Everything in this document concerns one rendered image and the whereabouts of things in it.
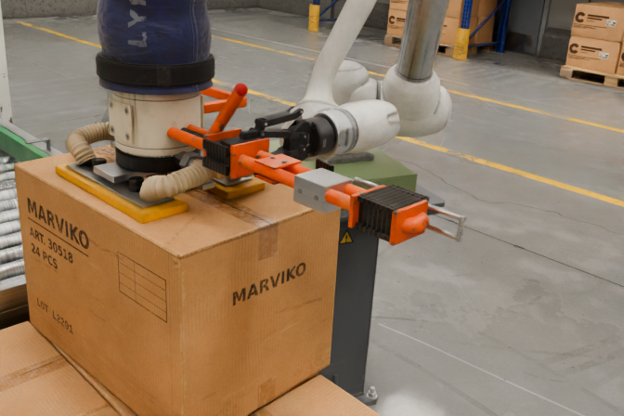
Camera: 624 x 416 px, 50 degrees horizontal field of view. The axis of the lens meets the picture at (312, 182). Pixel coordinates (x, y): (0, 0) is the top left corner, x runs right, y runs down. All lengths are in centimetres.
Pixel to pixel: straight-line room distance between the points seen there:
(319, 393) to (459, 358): 122
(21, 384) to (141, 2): 83
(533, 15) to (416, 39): 841
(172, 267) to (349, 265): 100
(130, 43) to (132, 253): 37
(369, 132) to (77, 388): 80
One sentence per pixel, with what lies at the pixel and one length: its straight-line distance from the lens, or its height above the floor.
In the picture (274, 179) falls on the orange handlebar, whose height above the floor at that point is 108.
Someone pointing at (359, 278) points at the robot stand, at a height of 47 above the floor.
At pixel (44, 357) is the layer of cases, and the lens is 165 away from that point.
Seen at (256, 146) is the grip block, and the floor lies 111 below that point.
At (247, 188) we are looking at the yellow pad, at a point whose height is 97.
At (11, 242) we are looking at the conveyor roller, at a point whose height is 53.
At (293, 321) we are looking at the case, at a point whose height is 72.
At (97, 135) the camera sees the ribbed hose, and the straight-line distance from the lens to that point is 152.
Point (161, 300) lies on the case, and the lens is 120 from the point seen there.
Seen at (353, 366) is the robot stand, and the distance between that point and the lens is 228.
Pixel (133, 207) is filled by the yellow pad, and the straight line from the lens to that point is 126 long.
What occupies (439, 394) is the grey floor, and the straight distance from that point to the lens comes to 246.
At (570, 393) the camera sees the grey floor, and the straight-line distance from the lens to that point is 263.
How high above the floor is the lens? 146
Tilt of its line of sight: 20 degrees down
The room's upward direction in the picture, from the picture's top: 4 degrees clockwise
